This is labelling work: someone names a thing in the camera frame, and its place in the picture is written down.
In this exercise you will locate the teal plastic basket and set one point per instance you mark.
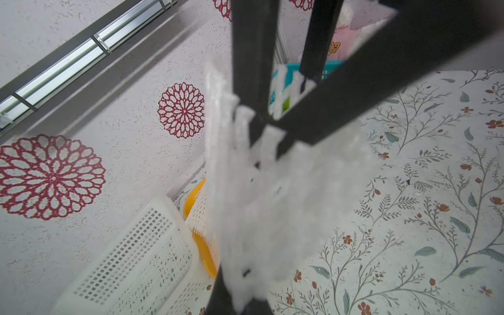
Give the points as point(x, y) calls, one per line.
point(282, 89)

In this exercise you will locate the white foam net sleeve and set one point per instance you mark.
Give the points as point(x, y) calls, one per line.
point(267, 213)

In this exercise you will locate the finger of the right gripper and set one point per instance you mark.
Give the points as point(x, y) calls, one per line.
point(220, 302)
point(324, 17)

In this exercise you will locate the white teddy bear pink shirt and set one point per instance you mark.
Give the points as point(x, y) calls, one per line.
point(346, 40)

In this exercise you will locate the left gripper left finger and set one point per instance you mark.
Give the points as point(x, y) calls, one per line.
point(254, 26)

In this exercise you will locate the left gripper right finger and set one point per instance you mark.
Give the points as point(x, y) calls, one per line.
point(420, 38)

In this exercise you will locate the yellow plastic tray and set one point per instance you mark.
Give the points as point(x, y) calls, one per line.
point(194, 212)

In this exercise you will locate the white plastic basket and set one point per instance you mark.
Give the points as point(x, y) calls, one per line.
point(152, 267)

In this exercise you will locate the floral table mat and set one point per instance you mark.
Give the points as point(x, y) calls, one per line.
point(427, 234)

